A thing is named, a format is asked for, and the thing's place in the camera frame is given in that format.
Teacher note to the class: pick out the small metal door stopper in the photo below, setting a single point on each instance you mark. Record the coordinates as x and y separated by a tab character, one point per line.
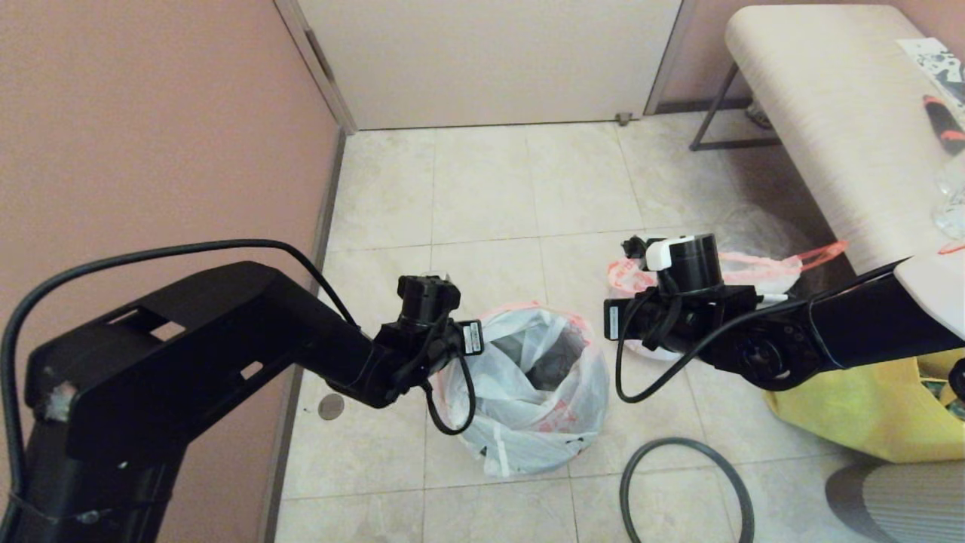
623	118

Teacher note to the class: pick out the small grey white object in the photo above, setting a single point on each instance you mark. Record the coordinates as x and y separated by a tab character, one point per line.
756	115

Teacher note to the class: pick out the black white printed paper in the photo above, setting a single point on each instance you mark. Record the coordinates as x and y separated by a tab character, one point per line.
935	59

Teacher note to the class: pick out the round metal floor cap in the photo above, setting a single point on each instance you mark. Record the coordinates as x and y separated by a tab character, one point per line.
332	407

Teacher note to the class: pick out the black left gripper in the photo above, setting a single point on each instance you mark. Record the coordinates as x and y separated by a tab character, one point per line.
430	332

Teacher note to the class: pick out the white door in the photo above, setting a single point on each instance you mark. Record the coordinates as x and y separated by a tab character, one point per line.
490	60

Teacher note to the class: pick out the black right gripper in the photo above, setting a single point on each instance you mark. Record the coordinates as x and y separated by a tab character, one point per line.
693	317

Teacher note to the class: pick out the grey ribbed round object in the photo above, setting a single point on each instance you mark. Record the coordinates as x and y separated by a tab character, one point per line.
905	505

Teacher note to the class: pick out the white trash bag red print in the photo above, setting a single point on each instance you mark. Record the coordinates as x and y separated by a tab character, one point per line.
497	377

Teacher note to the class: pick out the beige wooden table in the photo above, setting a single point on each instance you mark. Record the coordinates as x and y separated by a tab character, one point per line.
829	113

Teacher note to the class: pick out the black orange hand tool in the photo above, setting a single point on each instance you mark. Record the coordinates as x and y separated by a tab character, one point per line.
946	127

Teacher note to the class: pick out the yellow plastic shopping bag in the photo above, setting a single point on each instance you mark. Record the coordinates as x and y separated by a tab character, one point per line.
867	415

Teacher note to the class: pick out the clear crumpled plastic wrap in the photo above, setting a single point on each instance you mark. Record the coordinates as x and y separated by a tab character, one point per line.
953	202

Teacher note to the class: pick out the clear plastic bag dark contents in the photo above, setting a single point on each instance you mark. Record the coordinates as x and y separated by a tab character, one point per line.
754	226

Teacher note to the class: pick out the black metal table leg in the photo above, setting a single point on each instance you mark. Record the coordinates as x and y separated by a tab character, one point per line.
731	142

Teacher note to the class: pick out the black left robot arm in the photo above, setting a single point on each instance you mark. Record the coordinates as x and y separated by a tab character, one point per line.
188	339

